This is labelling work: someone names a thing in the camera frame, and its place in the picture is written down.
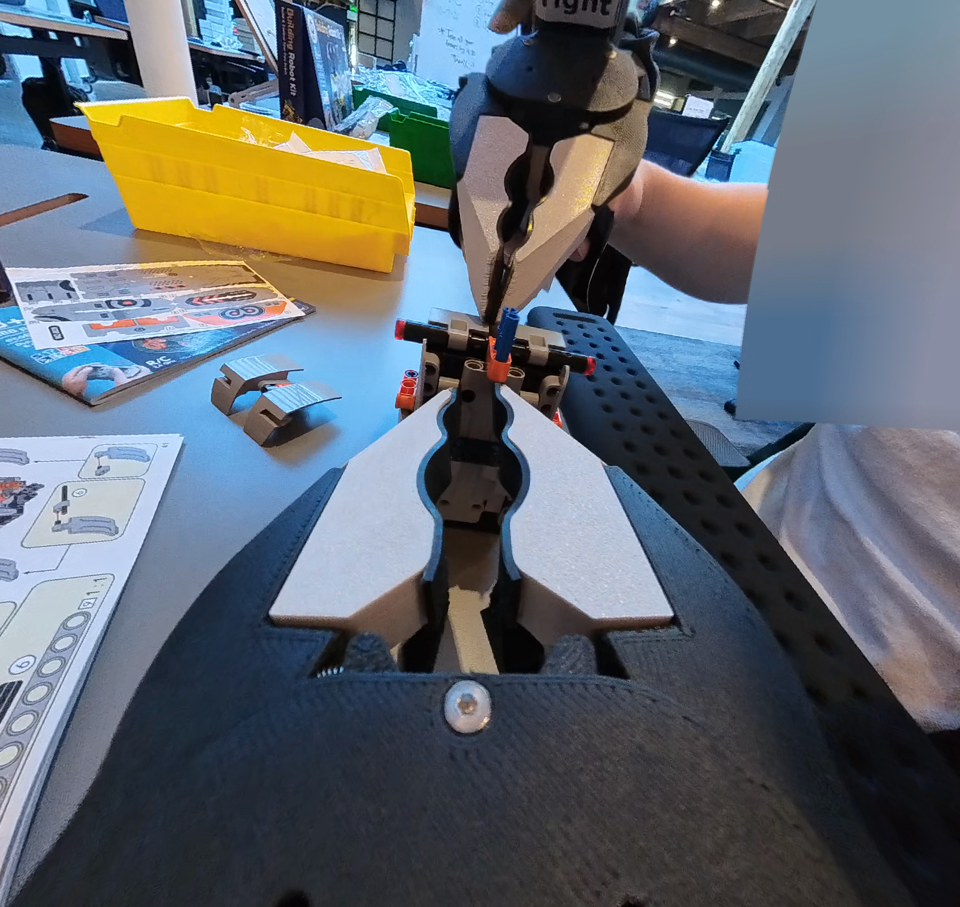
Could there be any black fabric chair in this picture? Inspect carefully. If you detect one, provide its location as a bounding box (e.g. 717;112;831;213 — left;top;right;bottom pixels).
644;108;732;177

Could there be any blue robot kit box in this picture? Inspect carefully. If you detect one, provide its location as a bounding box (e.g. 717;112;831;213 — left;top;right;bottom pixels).
273;0;355;130

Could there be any person's right forearm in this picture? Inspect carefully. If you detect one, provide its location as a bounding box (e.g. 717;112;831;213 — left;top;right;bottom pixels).
641;159;769;305

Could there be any white instruction booklet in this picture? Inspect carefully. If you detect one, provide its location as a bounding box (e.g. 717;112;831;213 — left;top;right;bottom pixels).
0;435;184;859

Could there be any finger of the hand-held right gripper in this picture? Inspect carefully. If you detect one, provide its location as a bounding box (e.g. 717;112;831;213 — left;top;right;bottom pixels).
495;138;619;322
457;114;534;323

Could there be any grey curved panel assembly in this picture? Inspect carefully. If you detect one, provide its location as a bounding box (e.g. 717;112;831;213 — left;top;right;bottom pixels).
210;356;342;449

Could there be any green plastic bin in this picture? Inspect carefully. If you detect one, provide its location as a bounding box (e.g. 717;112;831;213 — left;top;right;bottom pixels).
352;86;459;189

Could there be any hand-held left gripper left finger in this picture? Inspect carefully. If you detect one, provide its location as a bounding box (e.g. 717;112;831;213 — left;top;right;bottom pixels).
268;388;458;653

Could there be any person's right hand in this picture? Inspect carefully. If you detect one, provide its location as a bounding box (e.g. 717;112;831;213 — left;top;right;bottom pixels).
487;0;647;265

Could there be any whiteboard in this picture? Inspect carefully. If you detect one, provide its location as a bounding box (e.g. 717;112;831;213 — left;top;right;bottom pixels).
414;0;512;91

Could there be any blue booklet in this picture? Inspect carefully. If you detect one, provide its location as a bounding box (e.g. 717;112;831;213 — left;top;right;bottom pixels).
0;300;317;407

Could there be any clear plastic bag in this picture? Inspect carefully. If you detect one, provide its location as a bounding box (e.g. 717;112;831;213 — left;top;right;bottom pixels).
240;124;386;174

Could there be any yellow plastic bin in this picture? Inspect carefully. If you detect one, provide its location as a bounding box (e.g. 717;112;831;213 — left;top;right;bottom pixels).
77;97;416;275

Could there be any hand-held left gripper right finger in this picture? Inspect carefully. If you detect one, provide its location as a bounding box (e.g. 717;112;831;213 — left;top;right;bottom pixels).
496;384;675;649

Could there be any grey brick robot model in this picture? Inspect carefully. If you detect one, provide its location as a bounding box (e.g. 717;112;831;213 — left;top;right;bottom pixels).
394;305;598;526

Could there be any person's white shirt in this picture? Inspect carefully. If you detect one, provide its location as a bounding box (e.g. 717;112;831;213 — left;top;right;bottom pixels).
735;423;960;736

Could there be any black perforated chair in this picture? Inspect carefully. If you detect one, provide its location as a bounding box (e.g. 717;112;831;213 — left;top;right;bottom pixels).
525;305;960;907

